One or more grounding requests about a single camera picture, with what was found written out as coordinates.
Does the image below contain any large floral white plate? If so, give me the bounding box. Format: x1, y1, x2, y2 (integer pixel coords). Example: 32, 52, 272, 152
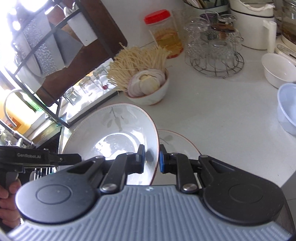
62, 103, 159, 186

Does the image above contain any translucent plastic bowl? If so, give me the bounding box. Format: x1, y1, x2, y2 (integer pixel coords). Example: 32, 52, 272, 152
277, 83, 296, 136

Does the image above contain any white ceramic bowl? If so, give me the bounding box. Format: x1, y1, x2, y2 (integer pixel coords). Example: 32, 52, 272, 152
261, 53, 295, 88

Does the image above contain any person's left hand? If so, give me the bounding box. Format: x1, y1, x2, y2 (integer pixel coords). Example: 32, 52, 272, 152
1, 179, 22, 228

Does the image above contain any chrome faucet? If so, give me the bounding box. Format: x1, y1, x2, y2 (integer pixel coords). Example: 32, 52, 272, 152
1, 90, 34, 134

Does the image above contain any bowl with onion slices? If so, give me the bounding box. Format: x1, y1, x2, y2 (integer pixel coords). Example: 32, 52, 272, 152
125, 69, 169, 105

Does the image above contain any dry noodle bundle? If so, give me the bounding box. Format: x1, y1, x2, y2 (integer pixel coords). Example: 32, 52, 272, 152
107, 45, 171, 92

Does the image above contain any black dish rack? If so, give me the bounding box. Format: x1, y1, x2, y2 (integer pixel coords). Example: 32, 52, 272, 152
0, 0, 121, 129

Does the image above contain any wooden cutting board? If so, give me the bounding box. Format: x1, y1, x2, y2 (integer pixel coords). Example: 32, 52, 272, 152
37, 1, 127, 106

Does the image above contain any red lid plastic jar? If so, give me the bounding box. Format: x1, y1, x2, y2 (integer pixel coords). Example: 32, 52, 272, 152
144, 9, 184, 59

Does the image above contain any white utensil cup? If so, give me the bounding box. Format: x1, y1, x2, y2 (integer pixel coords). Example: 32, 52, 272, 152
67, 12, 97, 46

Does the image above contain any cream kettle base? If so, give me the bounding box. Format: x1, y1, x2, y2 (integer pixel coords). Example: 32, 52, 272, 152
275, 35, 295, 65

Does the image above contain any green utensil holder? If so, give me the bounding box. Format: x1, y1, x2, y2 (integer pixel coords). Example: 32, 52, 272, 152
183, 0, 229, 14

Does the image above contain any white cooking pot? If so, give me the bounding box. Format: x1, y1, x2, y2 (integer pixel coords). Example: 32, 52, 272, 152
229, 1, 277, 53

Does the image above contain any glass kettle with tea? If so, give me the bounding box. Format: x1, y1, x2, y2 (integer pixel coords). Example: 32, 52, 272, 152
281, 0, 296, 51

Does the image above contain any wire glass rack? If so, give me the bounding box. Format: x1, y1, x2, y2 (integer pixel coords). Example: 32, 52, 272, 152
184, 11, 244, 78

